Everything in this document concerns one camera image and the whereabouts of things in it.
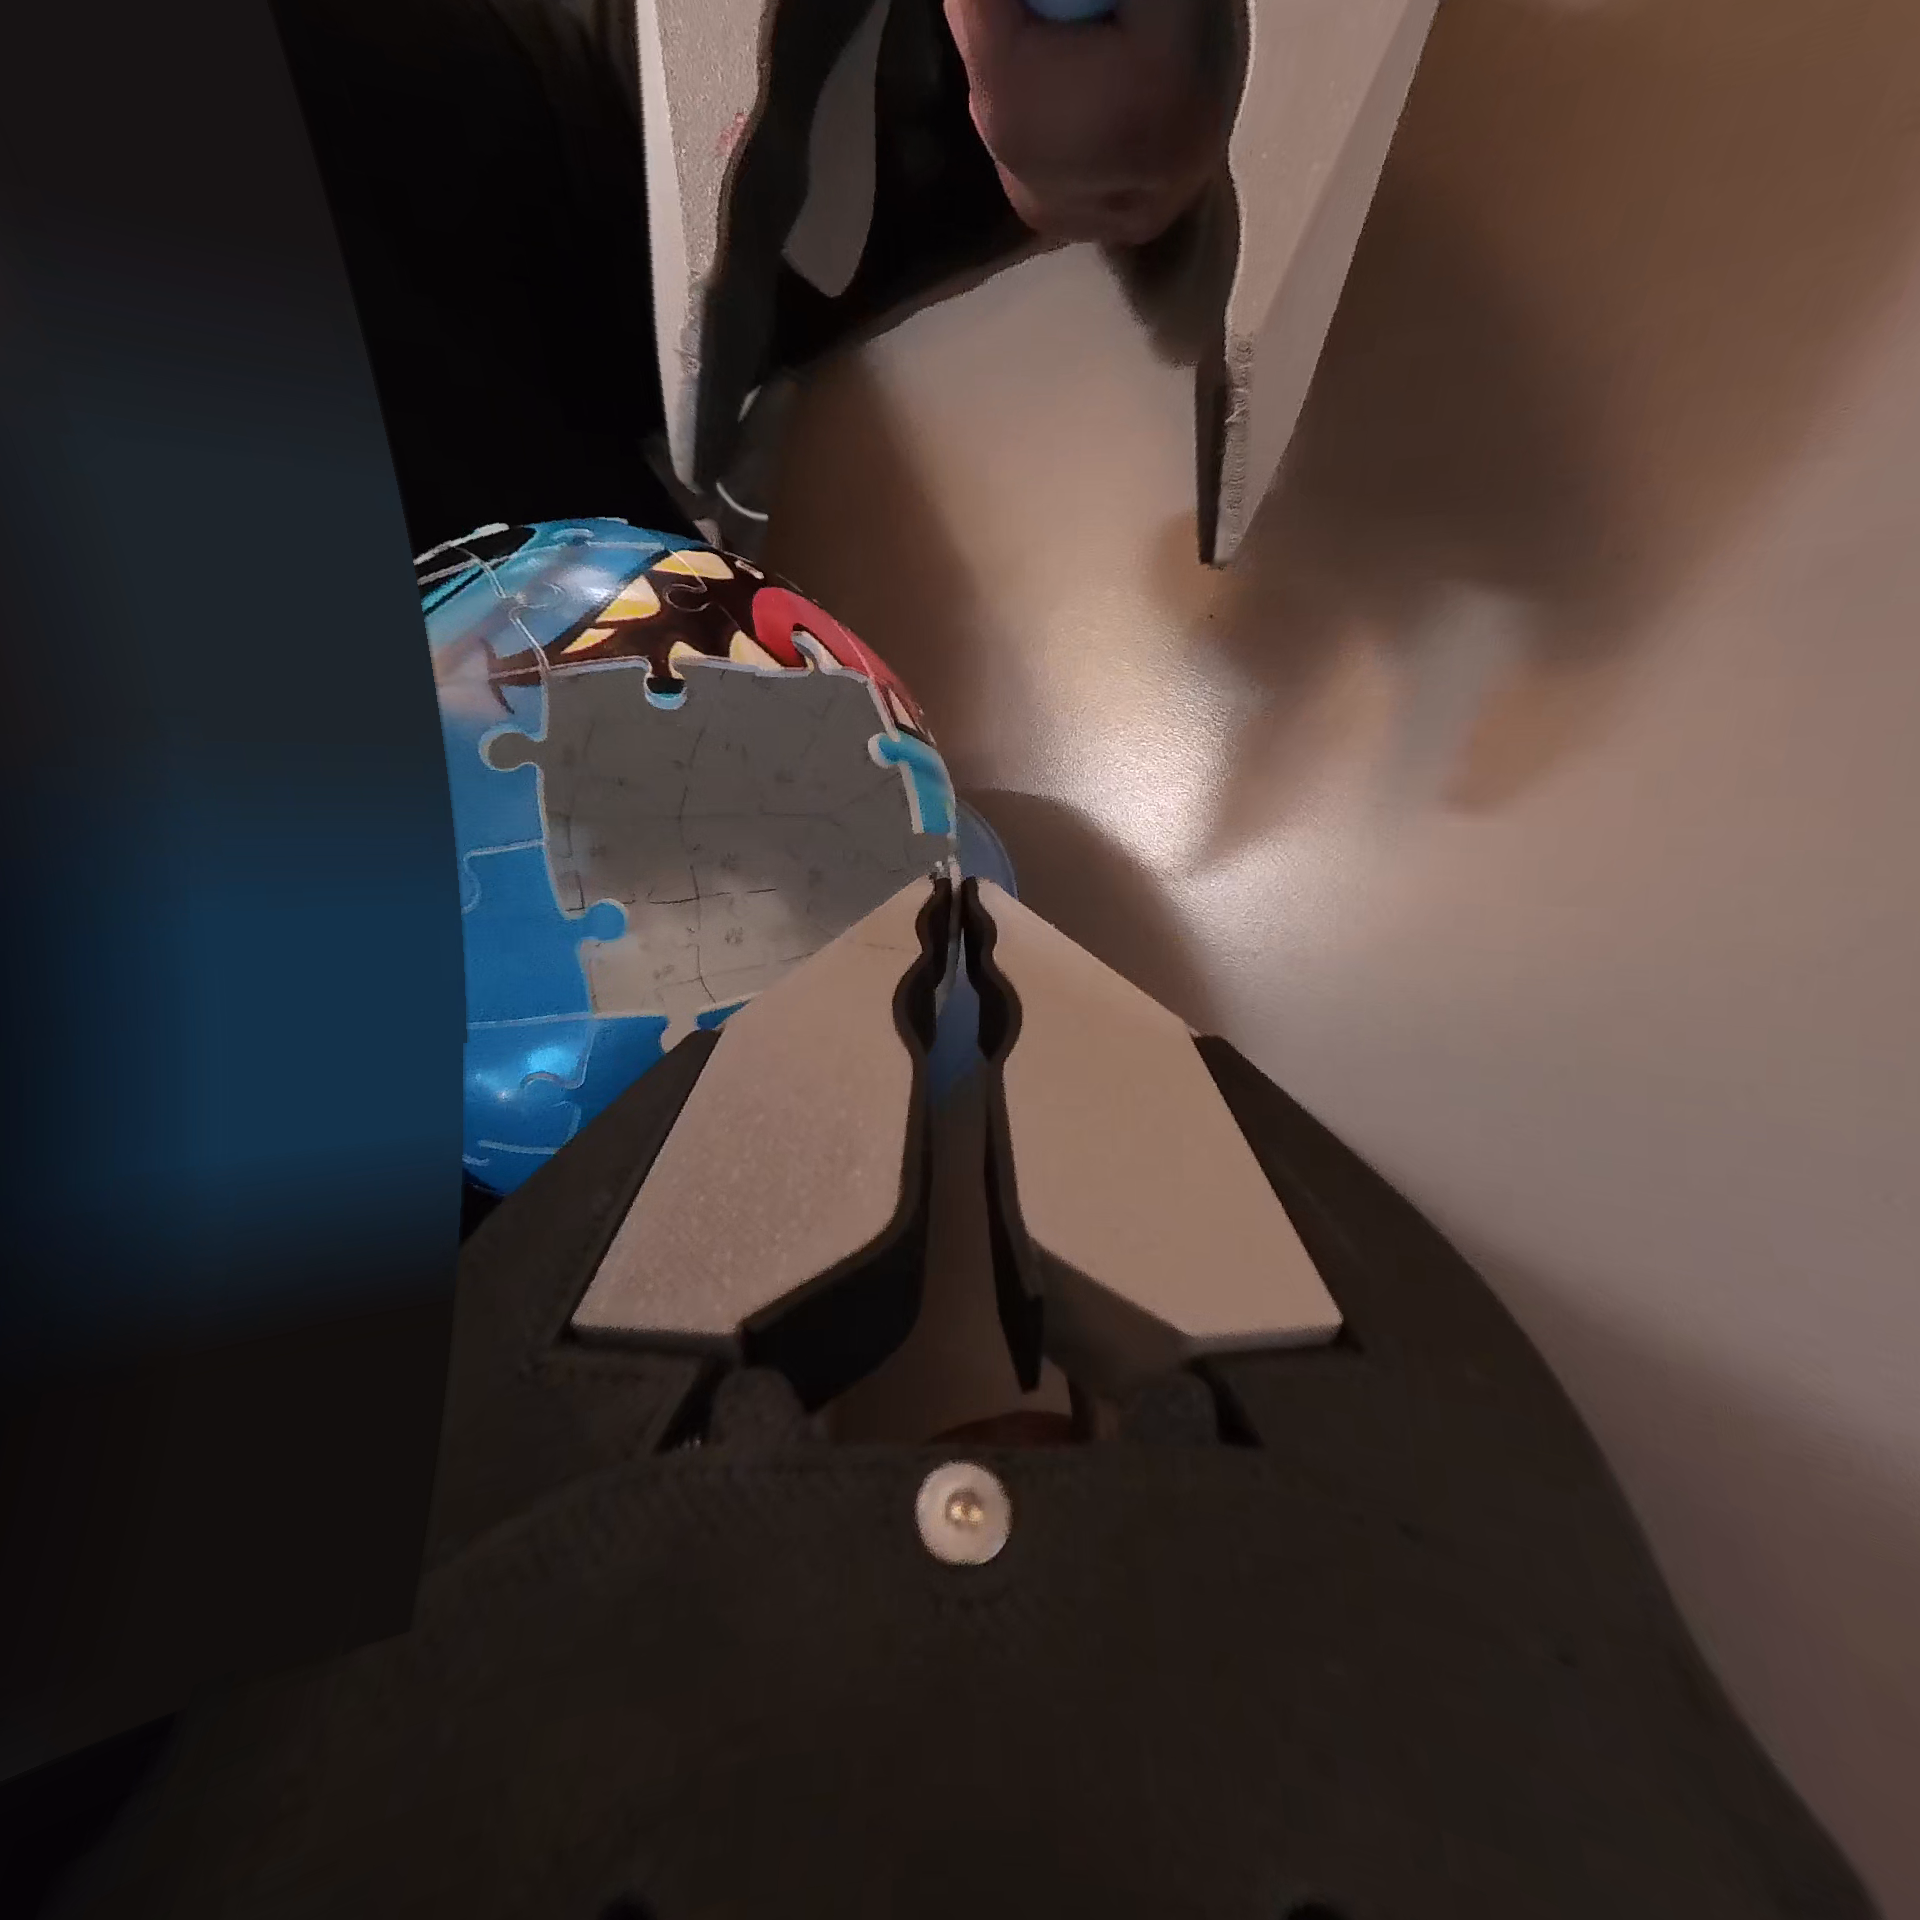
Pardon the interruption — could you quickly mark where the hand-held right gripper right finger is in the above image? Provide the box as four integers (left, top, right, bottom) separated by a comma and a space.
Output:
962, 878, 1350, 1398

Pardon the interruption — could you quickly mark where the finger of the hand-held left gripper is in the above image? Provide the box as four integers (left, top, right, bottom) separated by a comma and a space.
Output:
1192, 0, 1447, 569
633, 0, 893, 523

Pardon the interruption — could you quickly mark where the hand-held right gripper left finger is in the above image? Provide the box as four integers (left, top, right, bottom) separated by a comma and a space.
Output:
573, 878, 962, 1413

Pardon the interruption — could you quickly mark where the blue puzzle ball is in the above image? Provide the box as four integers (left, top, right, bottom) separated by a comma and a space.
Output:
418, 514, 962, 1198

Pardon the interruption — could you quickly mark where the person's left hand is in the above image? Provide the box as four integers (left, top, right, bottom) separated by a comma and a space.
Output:
945, 0, 1249, 249

